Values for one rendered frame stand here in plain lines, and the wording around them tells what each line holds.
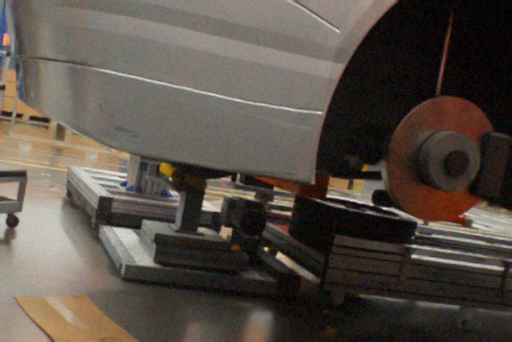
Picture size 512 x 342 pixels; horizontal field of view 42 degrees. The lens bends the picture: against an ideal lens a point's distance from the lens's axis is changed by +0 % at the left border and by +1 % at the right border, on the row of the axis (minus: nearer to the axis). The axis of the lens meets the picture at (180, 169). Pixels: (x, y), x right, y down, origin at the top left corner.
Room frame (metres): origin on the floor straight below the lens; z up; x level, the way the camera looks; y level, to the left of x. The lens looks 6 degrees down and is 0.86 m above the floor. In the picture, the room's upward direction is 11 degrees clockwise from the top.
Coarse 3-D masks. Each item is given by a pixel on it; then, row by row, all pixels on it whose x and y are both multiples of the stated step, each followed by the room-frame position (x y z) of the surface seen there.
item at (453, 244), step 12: (276, 204) 3.91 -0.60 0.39; (276, 216) 3.91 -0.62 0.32; (288, 216) 3.93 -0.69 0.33; (420, 228) 4.23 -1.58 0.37; (432, 228) 4.21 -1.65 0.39; (420, 240) 4.20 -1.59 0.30; (432, 240) 4.22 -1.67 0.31; (444, 240) 4.25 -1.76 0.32; (456, 240) 4.28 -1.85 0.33; (480, 240) 4.36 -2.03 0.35; (492, 240) 4.38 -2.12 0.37; (504, 240) 4.39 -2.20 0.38; (480, 252) 4.33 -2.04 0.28; (492, 252) 4.36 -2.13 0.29; (504, 252) 4.39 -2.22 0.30
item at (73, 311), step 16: (32, 304) 2.46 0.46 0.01; (48, 304) 2.49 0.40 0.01; (64, 304) 2.52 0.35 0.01; (80, 304) 2.55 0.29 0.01; (48, 320) 2.33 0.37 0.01; (64, 320) 2.35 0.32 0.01; (80, 320) 2.38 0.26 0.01; (96, 320) 2.41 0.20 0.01; (64, 336) 2.19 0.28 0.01; (80, 336) 2.22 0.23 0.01; (96, 336) 2.25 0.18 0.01; (112, 336) 2.28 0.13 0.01; (128, 336) 2.31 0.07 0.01
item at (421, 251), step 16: (336, 240) 3.12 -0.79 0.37; (352, 240) 3.15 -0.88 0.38; (368, 240) 3.17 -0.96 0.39; (336, 256) 3.13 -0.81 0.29; (352, 256) 3.16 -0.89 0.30; (368, 256) 3.17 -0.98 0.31; (384, 256) 3.20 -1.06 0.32; (400, 256) 3.23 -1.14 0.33; (432, 256) 3.28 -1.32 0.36; (448, 256) 3.30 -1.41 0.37; (464, 256) 3.33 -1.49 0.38; (480, 256) 3.36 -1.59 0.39; (400, 272) 3.22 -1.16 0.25; (432, 272) 3.28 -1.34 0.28; (448, 272) 3.31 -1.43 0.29; (464, 272) 3.33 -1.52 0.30; (480, 272) 3.37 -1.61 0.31; (496, 272) 3.39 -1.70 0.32; (400, 288) 3.23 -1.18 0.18
